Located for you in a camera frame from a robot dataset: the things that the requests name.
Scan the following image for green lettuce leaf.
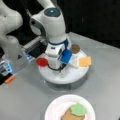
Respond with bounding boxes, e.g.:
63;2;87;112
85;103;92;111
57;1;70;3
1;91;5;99
70;103;87;116

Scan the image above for yellow cheese slice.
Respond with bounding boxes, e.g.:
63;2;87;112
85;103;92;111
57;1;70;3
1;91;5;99
78;57;92;67

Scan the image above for white paper plate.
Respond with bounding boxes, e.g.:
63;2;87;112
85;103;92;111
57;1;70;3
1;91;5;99
44;94;96;120

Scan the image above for white sectioned round tray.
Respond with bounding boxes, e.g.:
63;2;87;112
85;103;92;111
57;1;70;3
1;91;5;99
38;50;89;84

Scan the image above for red tomato slice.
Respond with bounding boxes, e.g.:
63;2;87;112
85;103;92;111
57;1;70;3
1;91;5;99
36;58;48;67

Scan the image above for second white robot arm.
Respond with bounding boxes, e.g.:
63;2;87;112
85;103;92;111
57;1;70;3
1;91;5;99
0;2;27;68

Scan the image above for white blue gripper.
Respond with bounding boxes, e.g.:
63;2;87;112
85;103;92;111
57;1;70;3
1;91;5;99
45;39;72;71

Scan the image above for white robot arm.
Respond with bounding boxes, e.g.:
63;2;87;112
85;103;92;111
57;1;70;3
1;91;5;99
30;0;71;70

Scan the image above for brown toast slice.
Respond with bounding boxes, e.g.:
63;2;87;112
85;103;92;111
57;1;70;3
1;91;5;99
61;108;85;120

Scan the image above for orange block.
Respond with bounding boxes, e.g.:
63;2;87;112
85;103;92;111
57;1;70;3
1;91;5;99
5;76;15;84

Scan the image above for brown meat patty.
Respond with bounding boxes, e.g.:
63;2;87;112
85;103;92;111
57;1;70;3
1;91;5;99
71;44;80;54

